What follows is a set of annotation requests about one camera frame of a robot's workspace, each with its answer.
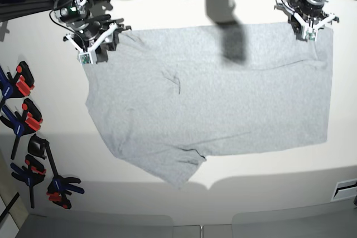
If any top blue orange bar clamp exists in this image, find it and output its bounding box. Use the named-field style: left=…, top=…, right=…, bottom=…
left=1, top=61, right=35, bottom=107

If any grey T-shirt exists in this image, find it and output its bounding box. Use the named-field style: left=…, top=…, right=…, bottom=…
left=83, top=23, right=334, bottom=187

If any blue orange bar clamp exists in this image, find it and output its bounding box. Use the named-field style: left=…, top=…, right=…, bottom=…
left=1, top=61, right=35, bottom=107
left=10, top=154, right=46, bottom=208
left=1, top=98, right=43, bottom=160

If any large black blue bar clamp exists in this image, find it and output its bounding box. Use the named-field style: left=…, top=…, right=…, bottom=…
left=27, top=134, right=85, bottom=210

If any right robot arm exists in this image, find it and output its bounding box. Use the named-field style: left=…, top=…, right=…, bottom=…
left=49, top=0, right=131, bottom=65

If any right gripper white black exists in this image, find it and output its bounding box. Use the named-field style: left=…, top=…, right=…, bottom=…
left=63, top=19, right=132, bottom=65

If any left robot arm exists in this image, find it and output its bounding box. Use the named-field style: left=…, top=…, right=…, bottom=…
left=275, top=0, right=340, bottom=41

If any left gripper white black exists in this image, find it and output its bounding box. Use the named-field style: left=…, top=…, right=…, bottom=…
left=276, top=0, right=340, bottom=41

